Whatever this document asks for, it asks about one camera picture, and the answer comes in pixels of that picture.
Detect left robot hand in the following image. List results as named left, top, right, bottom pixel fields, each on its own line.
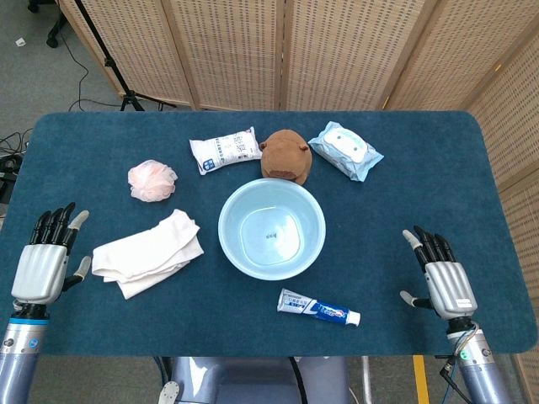
left=11, top=202, right=93, bottom=306

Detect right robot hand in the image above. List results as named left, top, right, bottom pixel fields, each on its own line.
left=398, top=225, right=479, bottom=321

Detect white towel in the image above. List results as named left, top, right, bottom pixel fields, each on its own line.
left=91, top=209, right=206, bottom=300

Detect blue white toothpaste tube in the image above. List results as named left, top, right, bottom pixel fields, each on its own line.
left=276, top=287, right=362, bottom=327

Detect pink mesh bath pouf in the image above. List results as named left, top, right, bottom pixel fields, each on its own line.
left=127, top=159, right=179, bottom=204

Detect light blue plastic basin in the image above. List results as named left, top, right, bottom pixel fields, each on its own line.
left=217, top=177, right=328, bottom=281

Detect yellow floor tape strip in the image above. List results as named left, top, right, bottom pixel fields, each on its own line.
left=412, top=355, right=430, bottom=404

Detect dark blue table mat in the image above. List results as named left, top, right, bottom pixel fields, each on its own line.
left=0, top=110, right=539, bottom=358

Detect light blue wet wipes pack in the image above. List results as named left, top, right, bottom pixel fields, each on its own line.
left=307, top=120, right=385, bottom=183

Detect brown capybara plush toy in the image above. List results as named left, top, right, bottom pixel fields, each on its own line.
left=259, top=129, right=314, bottom=186

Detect black tripod stand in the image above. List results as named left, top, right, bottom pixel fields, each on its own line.
left=73, top=0, right=178, bottom=113

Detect blue grey robot torso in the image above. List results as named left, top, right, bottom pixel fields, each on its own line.
left=157, top=355, right=350, bottom=404

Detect white tissue pack blue label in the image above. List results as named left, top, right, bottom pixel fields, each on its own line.
left=189, top=125, right=264, bottom=177

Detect black office chair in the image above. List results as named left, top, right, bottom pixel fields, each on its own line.
left=27, top=0, right=68, bottom=48

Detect woven rattan folding screen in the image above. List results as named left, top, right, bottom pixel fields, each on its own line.
left=58, top=0, right=539, bottom=404

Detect black cables and power boxes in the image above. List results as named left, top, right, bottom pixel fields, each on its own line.
left=0, top=130, right=33, bottom=207

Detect thin black floor cable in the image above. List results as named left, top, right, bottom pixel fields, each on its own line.
left=58, top=29, right=127, bottom=111

